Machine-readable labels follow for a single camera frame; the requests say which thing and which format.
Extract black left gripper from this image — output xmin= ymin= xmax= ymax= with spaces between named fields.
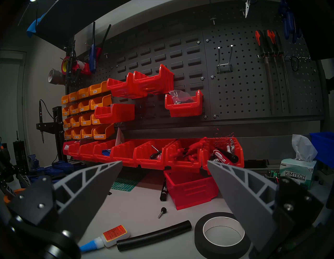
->
xmin=0 ymin=149 xmax=32 ymax=197

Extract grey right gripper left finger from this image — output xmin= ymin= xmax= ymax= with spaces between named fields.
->
xmin=7 ymin=161 xmax=123 ymax=242

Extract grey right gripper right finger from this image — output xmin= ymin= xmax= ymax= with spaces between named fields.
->
xmin=207 ymin=161 xmax=324 ymax=253

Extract black tape roll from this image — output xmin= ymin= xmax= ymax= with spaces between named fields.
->
xmin=194 ymin=212 xmax=251 ymax=259

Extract red white tape roll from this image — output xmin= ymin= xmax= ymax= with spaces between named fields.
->
xmin=73 ymin=60 xmax=92 ymax=76

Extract black cylinder with metal tip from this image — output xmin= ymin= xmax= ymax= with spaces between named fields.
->
xmin=13 ymin=131 xmax=29 ymax=174

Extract blue bar clamp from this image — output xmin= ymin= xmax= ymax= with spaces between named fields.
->
xmin=29 ymin=167 xmax=65 ymax=183
xmin=52 ymin=161 xmax=86 ymax=174

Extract black battery holder with board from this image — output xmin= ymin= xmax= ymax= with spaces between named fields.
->
xmin=265 ymin=170 xmax=281 ymax=183

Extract red plastic bin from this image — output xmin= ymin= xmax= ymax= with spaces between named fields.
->
xmin=133 ymin=64 xmax=174 ymax=95
xmin=79 ymin=141 xmax=101 ymax=161
xmin=133 ymin=139 xmax=175 ymax=170
xmin=93 ymin=140 xmax=118 ymax=163
xmin=110 ymin=139 xmax=146 ymax=167
xmin=164 ymin=169 xmax=219 ymax=210
xmin=94 ymin=104 xmax=135 ymax=124
xmin=166 ymin=138 xmax=206 ymax=173
xmin=202 ymin=137 xmax=245 ymax=171
xmin=63 ymin=141 xmax=76 ymax=156
xmin=106 ymin=73 xmax=136 ymax=99
xmin=165 ymin=90 xmax=204 ymax=118
xmin=68 ymin=142 xmax=85 ymax=160

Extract green cutting mat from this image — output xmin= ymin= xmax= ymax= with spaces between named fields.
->
xmin=111 ymin=170 xmax=146 ymax=192

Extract glue bottle with blue cap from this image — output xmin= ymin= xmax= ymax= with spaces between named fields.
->
xmin=80 ymin=225 xmax=130 ymax=252

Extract red black permanent marker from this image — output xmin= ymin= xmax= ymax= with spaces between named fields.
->
xmin=209 ymin=149 xmax=239 ymax=166

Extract Kimtech tissue box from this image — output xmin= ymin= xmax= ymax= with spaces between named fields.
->
xmin=279 ymin=134 xmax=318 ymax=190

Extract white card packet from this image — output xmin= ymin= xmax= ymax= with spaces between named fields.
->
xmin=115 ymin=127 xmax=125 ymax=146

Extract black metal stand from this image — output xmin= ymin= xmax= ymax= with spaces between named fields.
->
xmin=36 ymin=106 xmax=67 ymax=162

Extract black soldering iron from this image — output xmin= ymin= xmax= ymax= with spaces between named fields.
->
xmin=39 ymin=100 xmax=45 ymax=144

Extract black marker pen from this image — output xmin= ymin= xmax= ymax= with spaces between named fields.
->
xmin=160 ymin=179 xmax=169 ymax=202

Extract black plastic tube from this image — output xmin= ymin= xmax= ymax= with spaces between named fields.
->
xmin=116 ymin=220 xmax=192 ymax=251

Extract small black metal tool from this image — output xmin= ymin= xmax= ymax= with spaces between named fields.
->
xmin=149 ymin=145 xmax=162 ymax=160

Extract blue plastic bin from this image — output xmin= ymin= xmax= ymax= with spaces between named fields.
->
xmin=310 ymin=132 xmax=334 ymax=169

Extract clear bag of black parts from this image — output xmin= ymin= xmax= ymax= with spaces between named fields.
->
xmin=169 ymin=90 xmax=195 ymax=104

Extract black hanging clamp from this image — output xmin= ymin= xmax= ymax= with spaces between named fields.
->
xmin=64 ymin=39 xmax=81 ymax=86

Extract metal double peg hook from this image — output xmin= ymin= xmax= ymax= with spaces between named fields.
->
xmin=216 ymin=45 xmax=233 ymax=73

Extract silver snips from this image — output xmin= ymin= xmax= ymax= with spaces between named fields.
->
xmin=240 ymin=0 xmax=257 ymax=19

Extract red handled tool set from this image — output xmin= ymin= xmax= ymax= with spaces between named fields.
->
xmin=170 ymin=137 xmax=209 ymax=163

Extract grey duct tape roll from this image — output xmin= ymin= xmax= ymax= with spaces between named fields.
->
xmin=48 ymin=68 xmax=65 ymax=86

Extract blue handled hanging tool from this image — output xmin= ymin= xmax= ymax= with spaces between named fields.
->
xmin=88 ymin=21 xmax=98 ymax=74

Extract blue handled hanging pliers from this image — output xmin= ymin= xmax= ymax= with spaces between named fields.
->
xmin=278 ymin=0 xmax=303 ymax=44

